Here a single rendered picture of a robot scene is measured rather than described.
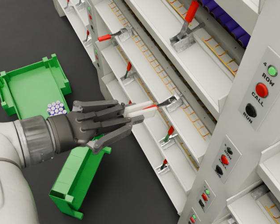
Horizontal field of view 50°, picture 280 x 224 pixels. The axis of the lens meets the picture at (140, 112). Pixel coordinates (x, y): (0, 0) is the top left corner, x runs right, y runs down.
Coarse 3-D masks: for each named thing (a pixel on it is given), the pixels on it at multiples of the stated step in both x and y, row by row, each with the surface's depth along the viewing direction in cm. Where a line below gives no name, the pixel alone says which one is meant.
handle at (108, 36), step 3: (120, 30) 83; (114, 33) 84; (117, 33) 84; (120, 33) 84; (102, 36) 82; (105, 36) 83; (108, 36) 83; (111, 36) 83; (114, 36) 83; (99, 39) 82; (102, 39) 82; (105, 39) 83
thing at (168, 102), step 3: (168, 99) 70; (165, 102) 71; (168, 102) 71; (153, 105) 70; (156, 105) 70; (159, 105) 70; (162, 105) 70; (165, 105) 70; (144, 108) 69; (147, 108) 69
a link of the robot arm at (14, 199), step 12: (0, 168) 45; (12, 168) 47; (0, 180) 43; (12, 180) 44; (24, 180) 47; (0, 192) 40; (12, 192) 42; (24, 192) 44; (0, 204) 39; (12, 204) 40; (24, 204) 42; (0, 216) 38; (12, 216) 39; (24, 216) 40; (36, 216) 43
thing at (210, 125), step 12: (120, 0) 89; (132, 24) 84; (144, 36) 81; (156, 48) 78; (156, 60) 79; (168, 72) 74; (180, 84) 72; (192, 96) 69; (192, 108) 69; (204, 120) 66
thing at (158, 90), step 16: (96, 0) 94; (112, 16) 91; (112, 32) 88; (128, 48) 84; (144, 64) 80; (144, 80) 78; (160, 80) 76; (160, 96) 74; (176, 112) 71; (176, 128) 70; (192, 128) 69; (192, 144) 67
